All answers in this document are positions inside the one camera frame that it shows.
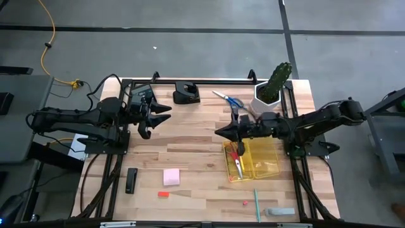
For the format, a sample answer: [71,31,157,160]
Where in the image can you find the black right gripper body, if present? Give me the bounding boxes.
[239,114,280,141]

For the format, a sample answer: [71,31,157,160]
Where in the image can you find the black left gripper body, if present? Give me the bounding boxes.
[128,100,153,126]

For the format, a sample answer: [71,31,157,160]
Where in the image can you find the red-handled scissors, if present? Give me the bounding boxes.
[226,142,244,181]

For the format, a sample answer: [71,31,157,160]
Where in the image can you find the blue-handled scissors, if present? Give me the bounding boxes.
[211,90,246,111]

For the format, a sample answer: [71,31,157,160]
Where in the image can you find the yellow transparent pencil case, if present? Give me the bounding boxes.
[222,136,282,183]

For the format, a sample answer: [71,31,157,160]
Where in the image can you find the pink sticky note pad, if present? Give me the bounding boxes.
[163,168,181,187]

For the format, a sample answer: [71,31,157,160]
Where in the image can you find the teal pencil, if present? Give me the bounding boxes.
[253,189,262,223]

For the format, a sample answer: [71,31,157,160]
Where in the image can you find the black calculator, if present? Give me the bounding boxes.
[130,83,156,105]

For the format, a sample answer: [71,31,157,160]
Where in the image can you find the green cactus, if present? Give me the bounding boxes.
[261,61,293,104]

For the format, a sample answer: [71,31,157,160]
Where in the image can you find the black stapler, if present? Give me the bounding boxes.
[125,167,139,194]

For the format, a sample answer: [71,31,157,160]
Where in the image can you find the grey eraser block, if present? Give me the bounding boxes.
[264,207,296,217]

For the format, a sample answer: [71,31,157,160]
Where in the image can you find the gray side desk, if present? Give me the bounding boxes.
[0,74,54,164]

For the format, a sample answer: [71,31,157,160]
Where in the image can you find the gray metal stand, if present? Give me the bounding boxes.
[366,87,405,184]

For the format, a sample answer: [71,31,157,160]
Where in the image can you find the black box on desk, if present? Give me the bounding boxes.
[0,92,15,115]

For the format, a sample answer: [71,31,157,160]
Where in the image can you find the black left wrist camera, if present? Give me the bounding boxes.
[137,122,153,141]

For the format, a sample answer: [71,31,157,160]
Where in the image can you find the black metal table frame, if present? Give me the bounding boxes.
[72,68,339,228]

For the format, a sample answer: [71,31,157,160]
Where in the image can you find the yellow extension cable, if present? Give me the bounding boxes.
[37,0,82,89]

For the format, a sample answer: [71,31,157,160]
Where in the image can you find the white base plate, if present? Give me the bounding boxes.
[68,132,89,161]

